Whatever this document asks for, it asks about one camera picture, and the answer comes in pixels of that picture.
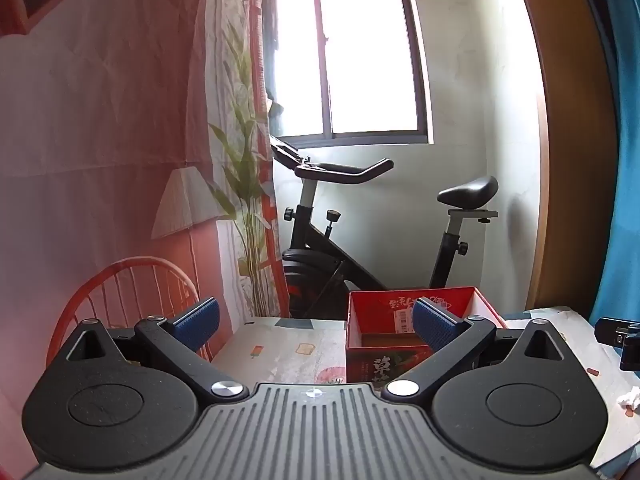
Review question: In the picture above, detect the wooden door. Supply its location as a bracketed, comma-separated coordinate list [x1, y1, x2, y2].
[510, 0, 622, 317]

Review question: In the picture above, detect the black exercise bike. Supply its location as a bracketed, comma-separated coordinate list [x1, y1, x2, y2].
[270, 135, 500, 321]

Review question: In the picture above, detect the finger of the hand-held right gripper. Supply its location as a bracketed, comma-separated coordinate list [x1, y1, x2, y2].
[595, 316, 640, 347]
[620, 335, 640, 372]

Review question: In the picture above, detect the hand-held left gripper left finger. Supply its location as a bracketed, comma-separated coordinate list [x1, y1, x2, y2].
[47, 296, 250, 404]

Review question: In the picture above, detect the dark framed window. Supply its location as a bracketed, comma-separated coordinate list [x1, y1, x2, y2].
[256, 0, 432, 149]

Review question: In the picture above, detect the crumpled white tissue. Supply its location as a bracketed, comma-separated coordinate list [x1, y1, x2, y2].
[616, 386, 640, 412]

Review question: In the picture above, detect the blue curtain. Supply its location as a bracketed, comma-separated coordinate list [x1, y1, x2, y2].
[575, 0, 640, 322]

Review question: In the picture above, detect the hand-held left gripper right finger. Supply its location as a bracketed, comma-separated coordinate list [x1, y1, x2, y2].
[380, 297, 583, 404]

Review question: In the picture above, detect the red cardboard box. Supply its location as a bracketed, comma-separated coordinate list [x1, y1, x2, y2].
[345, 286, 508, 386]

